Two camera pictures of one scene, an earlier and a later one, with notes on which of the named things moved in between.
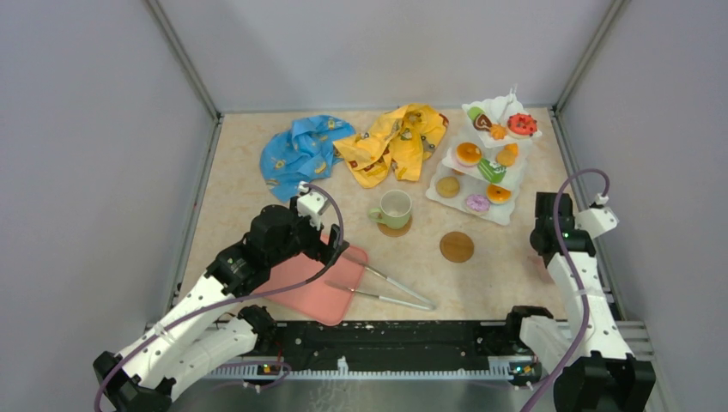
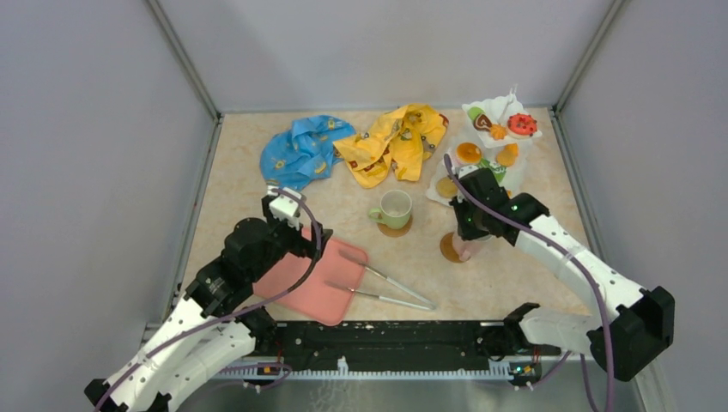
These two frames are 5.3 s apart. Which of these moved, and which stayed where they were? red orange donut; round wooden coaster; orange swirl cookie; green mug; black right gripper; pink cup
Moved: black right gripper; pink cup
Stayed: green mug; red orange donut; orange swirl cookie; round wooden coaster
